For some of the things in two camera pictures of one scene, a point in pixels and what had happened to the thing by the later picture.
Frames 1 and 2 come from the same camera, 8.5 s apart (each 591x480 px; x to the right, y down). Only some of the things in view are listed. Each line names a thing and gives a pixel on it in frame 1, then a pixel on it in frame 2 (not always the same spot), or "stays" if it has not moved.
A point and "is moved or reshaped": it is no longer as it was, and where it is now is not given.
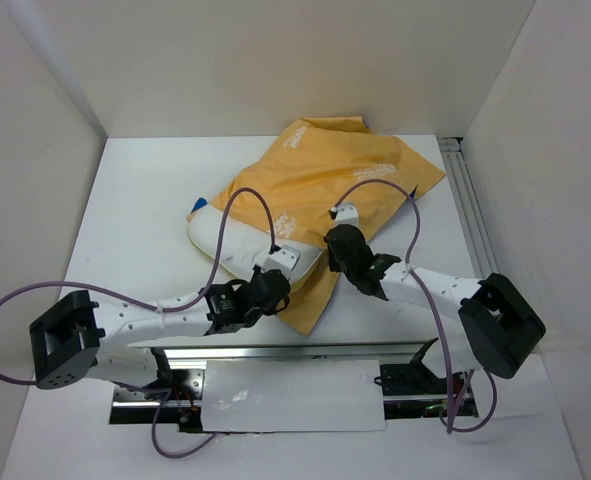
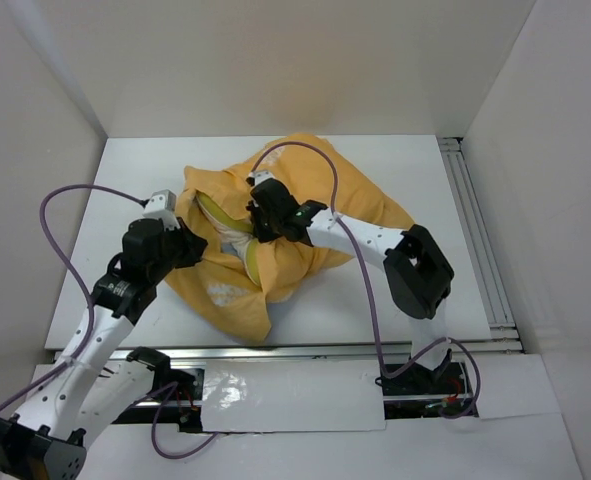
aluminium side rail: x=469 y=206 stays
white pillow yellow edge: x=239 y=248 is moved or reshaped
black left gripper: x=256 y=269 to x=192 y=243
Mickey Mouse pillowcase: x=310 y=299 to x=213 y=284
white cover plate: x=292 y=396 stays
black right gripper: x=333 y=264 to x=266 y=235
